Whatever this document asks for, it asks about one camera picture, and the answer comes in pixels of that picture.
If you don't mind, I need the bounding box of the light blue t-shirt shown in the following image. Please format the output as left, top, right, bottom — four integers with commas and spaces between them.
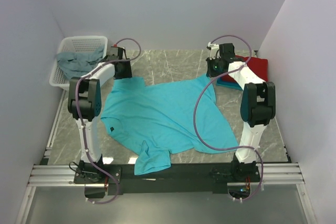
101, 75, 238, 175

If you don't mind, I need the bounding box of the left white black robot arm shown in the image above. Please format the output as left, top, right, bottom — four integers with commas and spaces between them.
68, 45, 132, 184

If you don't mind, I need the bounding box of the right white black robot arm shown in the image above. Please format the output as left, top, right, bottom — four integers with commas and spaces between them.
206, 42, 276, 182

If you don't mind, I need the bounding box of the folded teal t-shirt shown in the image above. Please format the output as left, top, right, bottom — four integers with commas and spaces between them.
216, 76, 242, 91

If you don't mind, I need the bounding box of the folded red t-shirt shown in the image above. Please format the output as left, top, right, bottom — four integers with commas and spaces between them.
221, 55, 268, 83

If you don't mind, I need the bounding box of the grey-blue crumpled t-shirt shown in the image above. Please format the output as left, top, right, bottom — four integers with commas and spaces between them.
56, 45, 104, 80

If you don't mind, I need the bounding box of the white plastic laundry basket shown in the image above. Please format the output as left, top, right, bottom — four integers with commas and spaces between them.
49, 36, 108, 91

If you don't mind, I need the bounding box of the black base crossbar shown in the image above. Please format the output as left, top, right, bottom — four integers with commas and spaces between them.
73, 162, 261, 195

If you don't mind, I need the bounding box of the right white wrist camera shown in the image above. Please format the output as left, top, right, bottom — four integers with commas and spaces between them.
207, 42, 220, 60

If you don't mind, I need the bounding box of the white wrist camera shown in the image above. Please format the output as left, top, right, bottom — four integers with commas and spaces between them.
207, 42, 220, 60
109, 44, 126, 61

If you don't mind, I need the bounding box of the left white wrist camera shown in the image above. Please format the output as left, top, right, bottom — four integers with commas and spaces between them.
109, 44, 126, 61

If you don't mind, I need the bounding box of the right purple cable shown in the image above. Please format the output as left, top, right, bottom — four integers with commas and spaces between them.
193, 34, 265, 202

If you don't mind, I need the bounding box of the aluminium rail frame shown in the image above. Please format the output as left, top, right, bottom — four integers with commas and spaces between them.
15, 92, 317, 223

